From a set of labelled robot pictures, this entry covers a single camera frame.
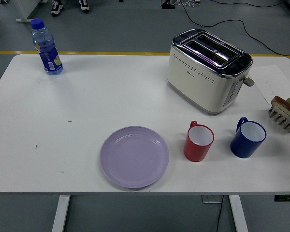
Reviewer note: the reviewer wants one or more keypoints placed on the bread slice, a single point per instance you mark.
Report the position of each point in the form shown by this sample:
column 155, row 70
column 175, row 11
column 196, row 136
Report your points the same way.
column 280, row 100

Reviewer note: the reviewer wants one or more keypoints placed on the white desk foot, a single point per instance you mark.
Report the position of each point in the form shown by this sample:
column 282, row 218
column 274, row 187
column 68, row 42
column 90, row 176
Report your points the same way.
column 26, row 12

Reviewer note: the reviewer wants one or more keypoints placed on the purple plate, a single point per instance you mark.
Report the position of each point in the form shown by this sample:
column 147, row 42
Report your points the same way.
column 134, row 157

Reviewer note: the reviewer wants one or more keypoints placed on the black table control panel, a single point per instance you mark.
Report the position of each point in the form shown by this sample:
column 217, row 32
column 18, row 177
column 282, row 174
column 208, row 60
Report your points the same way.
column 286, row 198

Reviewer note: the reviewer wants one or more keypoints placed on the person's black white shoe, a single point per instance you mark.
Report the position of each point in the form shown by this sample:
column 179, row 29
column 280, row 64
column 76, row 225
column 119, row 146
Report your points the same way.
column 56, row 7
column 84, row 4

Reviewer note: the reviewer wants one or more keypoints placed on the clear plastic bracket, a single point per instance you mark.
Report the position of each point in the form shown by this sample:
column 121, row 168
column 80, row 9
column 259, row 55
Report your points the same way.
column 209, row 199

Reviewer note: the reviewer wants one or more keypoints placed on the blue water bottle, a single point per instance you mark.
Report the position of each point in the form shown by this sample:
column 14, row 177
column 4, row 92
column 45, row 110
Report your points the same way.
column 48, row 53

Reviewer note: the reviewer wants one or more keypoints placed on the blue mug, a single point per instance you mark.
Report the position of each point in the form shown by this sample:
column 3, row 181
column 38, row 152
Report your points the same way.
column 242, row 147

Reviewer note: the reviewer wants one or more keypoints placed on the metal toast rack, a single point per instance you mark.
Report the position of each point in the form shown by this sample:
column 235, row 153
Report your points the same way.
column 284, row 120

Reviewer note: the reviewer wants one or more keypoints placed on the white table leg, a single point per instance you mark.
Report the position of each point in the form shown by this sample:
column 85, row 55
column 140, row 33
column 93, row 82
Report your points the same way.
column 60, row 212
column 238, row 212

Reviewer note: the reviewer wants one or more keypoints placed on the black power strip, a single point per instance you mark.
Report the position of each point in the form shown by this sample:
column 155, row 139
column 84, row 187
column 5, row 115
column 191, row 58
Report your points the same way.
column 168, row 5

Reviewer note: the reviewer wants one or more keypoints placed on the white paper sheet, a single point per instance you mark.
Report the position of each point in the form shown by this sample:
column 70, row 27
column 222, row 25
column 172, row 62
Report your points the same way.
column 273, row 79

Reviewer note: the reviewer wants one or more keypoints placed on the red mug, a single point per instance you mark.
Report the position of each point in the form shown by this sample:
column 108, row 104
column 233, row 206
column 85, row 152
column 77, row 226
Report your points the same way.
column 195, row 151

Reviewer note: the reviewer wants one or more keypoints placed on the cream and chrome toaster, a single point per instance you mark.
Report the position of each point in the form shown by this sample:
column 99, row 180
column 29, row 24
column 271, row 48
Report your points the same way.
column 195, row 82

